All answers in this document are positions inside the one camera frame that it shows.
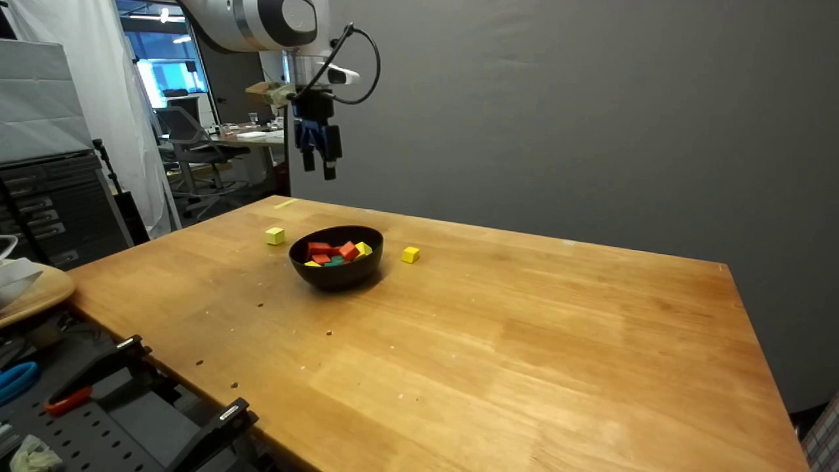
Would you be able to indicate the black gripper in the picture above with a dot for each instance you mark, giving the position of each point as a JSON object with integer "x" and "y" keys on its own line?
{"x": 317, "y": 134}

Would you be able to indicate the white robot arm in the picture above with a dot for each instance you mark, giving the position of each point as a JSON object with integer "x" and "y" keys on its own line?
{"x": 300, "y": 33}

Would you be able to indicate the yellow-green cube left of bowl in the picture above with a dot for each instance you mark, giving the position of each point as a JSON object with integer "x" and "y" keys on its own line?
{"x": 273, "y": 236}

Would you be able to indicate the yellow cube in bowl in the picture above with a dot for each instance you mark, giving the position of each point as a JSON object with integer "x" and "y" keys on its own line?
{"x": 364, "y": 248}

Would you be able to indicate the black bowl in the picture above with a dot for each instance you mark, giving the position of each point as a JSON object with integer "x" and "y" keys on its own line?
{"x": 353, "y": 273}

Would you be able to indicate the yellow cube right of bowl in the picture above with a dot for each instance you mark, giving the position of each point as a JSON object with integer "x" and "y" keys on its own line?
{"x": 410, "y": 254}

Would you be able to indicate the large red cube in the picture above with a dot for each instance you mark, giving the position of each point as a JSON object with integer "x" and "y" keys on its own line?
{"x": 320, "y": 248}

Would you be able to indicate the orange-red cube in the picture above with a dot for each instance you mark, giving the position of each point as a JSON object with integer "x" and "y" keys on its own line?
{"x": 351, "y": 253}

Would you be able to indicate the dark green cube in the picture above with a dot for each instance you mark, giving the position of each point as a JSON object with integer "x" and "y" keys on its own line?
{"x": 336, "y": 262}

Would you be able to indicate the office chair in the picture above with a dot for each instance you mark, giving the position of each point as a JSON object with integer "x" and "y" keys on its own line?
{"x": 197, "y": 161}

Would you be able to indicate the black drawer cabinet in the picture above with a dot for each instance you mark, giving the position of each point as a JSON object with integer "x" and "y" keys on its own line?
{"x": 61, "y": 211}

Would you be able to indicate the orange black clamp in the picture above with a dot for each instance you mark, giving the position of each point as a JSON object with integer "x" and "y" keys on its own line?
{"x": 77, "y": 389}

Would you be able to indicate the black pegboard panel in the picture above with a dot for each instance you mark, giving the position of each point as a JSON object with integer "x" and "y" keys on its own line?
{"x": 137, "y": 418}

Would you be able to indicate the white crumpled object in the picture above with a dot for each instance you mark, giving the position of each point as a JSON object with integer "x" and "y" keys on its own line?
{"x": 36, "y": 456}

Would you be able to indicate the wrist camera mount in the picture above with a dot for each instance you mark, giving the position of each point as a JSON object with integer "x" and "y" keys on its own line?
{"x": 339, "y": 75}

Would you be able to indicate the blue scissors handle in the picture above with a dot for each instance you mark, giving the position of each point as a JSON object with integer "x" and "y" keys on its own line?
{"x": 18, "y": 380}

